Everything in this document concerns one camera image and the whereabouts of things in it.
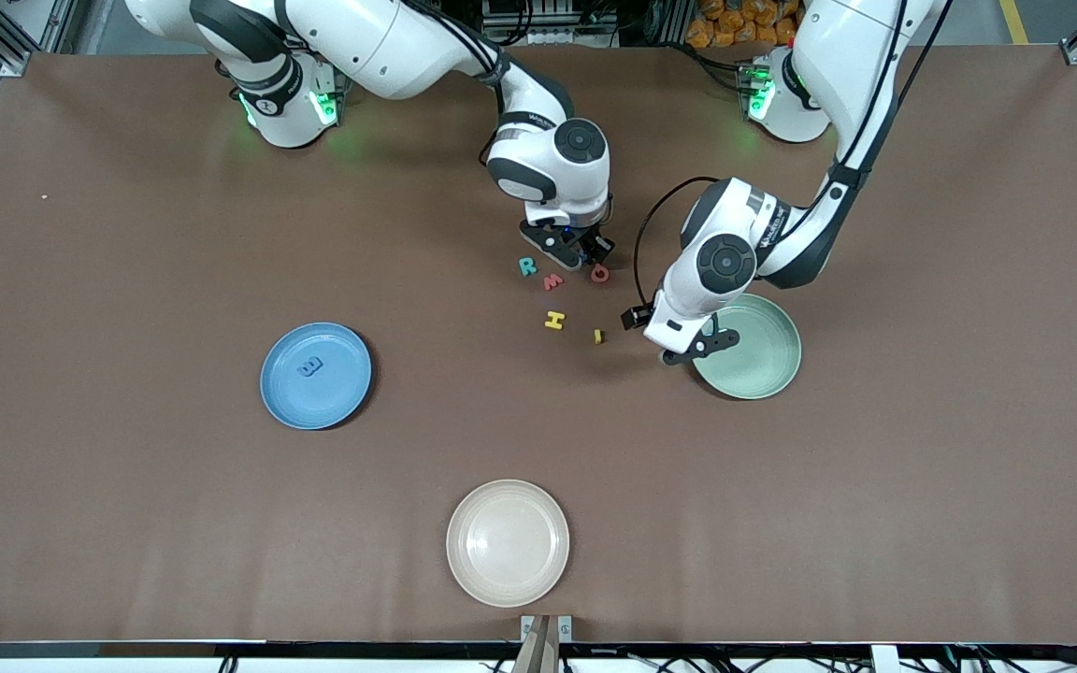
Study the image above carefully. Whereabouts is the green round plate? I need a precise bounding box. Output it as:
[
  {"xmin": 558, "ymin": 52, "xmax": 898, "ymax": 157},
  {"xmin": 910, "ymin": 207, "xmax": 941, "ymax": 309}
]
[{"xmin": 691, "ymin": 293, "xmax": 803, "ymax": 401}]

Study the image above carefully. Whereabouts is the black electronics rack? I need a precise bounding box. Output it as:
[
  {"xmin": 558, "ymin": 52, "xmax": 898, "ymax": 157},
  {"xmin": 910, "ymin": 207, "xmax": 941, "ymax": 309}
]
[{"xmin": 482, "ymin": 0, "xmax": 619, "ymax": 48}]

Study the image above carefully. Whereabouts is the orange objects pile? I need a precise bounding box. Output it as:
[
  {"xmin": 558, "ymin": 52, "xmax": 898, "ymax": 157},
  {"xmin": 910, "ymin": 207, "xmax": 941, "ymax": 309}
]
[{"xmin": 686, "ymin": 0, "xmax": 801, "ymax": 50}]

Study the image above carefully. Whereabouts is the beige round plate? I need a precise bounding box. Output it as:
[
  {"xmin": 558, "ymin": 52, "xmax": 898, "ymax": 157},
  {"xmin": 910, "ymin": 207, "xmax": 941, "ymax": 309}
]
[{"xmin": 446, "ymin": 480, "xmax": 570, "ymax": 609}]

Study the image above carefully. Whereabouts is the blue round plate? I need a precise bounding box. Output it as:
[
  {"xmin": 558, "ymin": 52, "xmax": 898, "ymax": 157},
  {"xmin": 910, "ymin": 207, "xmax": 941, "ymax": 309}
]
[{"xmin": 260, "ymin": 322, "xmax": 374, "ymax": 431}]

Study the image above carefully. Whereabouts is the small metal bracket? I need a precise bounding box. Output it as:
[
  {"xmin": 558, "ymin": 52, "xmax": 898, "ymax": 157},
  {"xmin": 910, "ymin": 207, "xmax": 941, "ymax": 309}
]
[{"xmin": 520, "ymin": 614, "xmax": 574, "ymax": 644}]

